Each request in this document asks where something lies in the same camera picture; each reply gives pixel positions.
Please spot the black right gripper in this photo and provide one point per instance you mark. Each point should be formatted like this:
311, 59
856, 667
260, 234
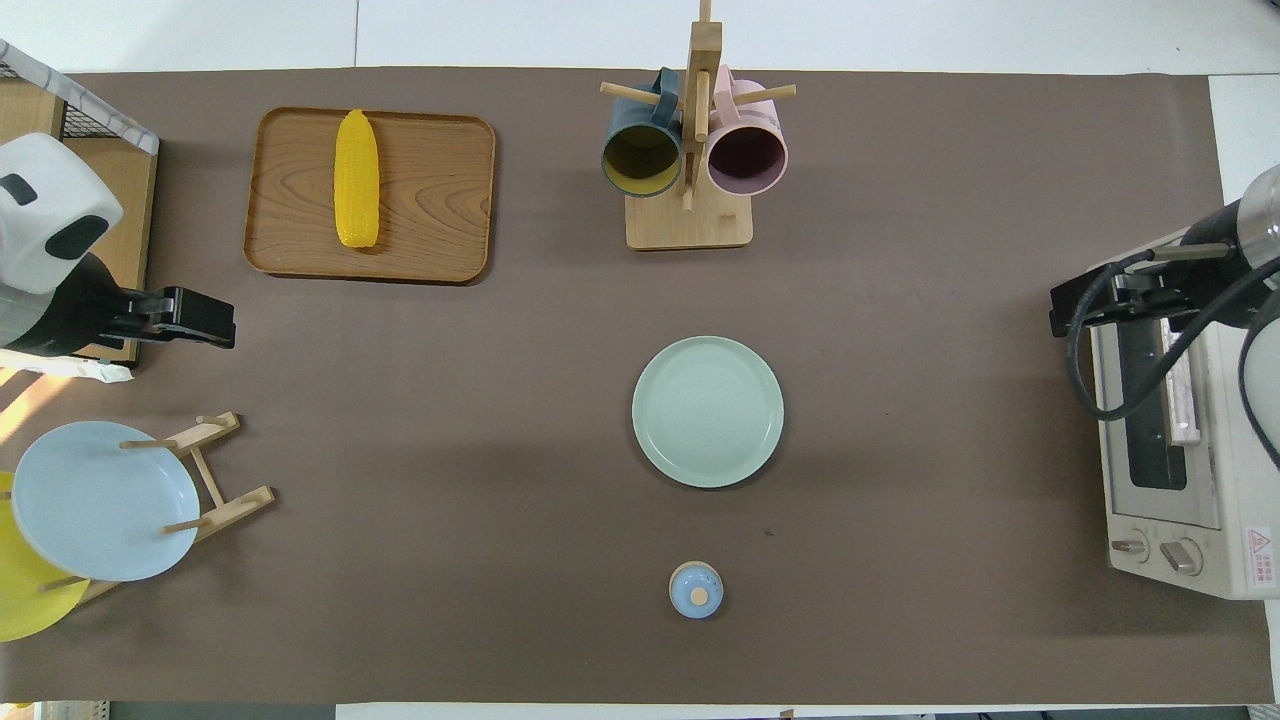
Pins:
1085, 300

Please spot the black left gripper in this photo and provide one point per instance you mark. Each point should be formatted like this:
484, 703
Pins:
200, 320

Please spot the glass toaster oven door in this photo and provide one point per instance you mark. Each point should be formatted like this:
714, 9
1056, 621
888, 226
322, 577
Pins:
1150, 450

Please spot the yellow corn cob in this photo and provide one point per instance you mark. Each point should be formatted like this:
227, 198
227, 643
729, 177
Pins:
357, 180

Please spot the pale green plate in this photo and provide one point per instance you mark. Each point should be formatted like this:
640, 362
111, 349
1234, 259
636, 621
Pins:
707, 412

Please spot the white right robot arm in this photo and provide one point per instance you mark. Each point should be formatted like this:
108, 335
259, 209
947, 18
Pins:
1255, 215

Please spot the beige toaster oven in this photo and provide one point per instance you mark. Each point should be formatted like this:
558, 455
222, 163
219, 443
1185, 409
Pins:
1245, 500

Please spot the wooden step shelf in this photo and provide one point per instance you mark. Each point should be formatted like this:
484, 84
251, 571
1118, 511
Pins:
130, 200

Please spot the wooden plate rack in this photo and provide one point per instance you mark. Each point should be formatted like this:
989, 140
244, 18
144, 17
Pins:
235, 503

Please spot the light blue plate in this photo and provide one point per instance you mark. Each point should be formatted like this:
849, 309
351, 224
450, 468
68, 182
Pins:
100, 500

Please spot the wooden serving tray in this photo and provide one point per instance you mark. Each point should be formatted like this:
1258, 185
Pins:
440, 200

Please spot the brown table mat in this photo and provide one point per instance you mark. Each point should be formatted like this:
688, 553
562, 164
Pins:
500, 450

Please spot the yellow plate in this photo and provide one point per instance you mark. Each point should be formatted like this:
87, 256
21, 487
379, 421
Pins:
25, 600

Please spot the pink mug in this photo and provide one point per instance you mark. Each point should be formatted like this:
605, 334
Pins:
747, 160

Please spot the wooden mug tree stand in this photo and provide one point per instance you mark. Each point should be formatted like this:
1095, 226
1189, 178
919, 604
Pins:
690, 225

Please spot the dark blue mug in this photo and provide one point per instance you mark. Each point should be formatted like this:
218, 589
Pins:
640, 160

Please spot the blue lid with wooden knob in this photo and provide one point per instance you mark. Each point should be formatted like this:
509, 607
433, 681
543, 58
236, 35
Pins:
695, 592

